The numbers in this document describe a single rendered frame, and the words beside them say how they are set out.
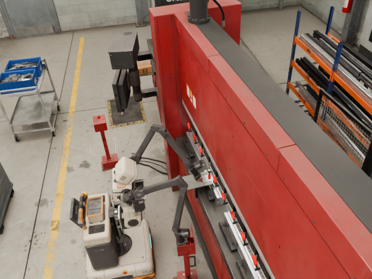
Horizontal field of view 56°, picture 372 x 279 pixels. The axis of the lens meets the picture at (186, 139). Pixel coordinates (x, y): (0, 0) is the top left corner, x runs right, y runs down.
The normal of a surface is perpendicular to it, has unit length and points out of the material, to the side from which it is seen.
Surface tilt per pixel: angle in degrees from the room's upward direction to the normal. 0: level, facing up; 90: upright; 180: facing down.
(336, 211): 0
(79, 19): 90
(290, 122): 0
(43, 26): 90
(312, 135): 0
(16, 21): 90
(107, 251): 90
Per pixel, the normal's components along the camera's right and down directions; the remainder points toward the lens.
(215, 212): -0.05, -0.78
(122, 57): 0.01, 0.62
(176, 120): 0.27, 0.59
